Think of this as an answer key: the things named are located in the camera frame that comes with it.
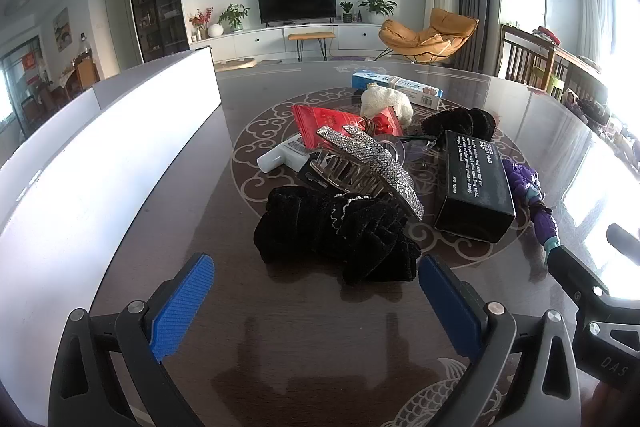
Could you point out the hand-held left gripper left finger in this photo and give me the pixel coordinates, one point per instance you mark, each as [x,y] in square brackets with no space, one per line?
[182,302]

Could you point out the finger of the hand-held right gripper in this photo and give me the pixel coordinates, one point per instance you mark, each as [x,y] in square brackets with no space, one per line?
[625,244]
[575,274]

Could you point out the black television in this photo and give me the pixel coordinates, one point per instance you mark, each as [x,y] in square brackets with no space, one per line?
[296,2]

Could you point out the cream knitted pouch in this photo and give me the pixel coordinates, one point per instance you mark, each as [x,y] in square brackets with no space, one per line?
[387,99]

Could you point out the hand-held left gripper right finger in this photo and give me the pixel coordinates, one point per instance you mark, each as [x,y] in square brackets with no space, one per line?
[447,307]

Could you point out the dark wooden dining chair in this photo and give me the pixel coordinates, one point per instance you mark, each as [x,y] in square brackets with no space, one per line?
[525,57]

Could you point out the white door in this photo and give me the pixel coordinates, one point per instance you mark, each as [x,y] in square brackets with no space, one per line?
[115,29]

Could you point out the white round vase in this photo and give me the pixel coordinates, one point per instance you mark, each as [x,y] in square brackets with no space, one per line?
[215,31]

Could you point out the blue and white carton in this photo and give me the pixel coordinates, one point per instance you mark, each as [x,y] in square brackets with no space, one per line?
[400,84]

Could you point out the patterned brown desktop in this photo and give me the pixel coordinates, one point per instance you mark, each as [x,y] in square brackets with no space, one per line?
[280,337]

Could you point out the black printed box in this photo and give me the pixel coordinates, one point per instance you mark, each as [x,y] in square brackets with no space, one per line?
[475,187]

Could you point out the purple doll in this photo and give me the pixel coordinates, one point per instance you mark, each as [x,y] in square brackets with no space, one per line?
[530,187]

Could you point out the rhinestone hair claw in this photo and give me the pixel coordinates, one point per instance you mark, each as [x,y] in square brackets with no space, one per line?
[370,164]

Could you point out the red snack packet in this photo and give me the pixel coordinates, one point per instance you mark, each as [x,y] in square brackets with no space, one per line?
[320,119]

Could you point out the framed wall painting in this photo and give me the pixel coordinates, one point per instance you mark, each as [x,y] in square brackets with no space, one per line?
[62,29]

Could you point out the large green potted plant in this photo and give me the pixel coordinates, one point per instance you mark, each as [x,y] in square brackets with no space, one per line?
[376,4]

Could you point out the small red candy wrapper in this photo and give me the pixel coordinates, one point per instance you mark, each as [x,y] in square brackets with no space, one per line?
[386,121]

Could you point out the white sheer curtain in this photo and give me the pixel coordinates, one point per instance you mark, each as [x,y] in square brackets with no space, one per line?
[592,2]

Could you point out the large black velvet scrunchie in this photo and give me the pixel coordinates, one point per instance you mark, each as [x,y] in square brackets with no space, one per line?
[330,237]

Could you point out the white television cabinet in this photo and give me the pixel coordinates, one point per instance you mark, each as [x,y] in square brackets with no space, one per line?
[260,39]

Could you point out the red flower branches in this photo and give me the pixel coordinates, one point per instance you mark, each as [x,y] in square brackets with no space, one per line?
[201,18]

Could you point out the wooden bench with metal legs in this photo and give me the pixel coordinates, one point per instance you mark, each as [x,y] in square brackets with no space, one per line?
[310,36]

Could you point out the small green potted plant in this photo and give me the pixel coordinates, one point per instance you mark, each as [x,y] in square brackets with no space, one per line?
[346,9]

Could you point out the bushy green potted plant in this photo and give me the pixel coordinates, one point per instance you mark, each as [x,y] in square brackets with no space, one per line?
[233,16]

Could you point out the white squeeze tube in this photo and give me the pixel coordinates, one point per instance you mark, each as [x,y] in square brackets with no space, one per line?
[280,154]

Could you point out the small black velvet scrunchie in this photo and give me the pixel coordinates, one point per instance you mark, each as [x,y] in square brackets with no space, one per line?
[460,122]

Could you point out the orange lounge chair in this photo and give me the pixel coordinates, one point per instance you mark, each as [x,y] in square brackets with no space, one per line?
[425,37]

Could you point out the clear plastic disc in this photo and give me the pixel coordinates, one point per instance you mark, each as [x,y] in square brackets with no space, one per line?
[400,152]

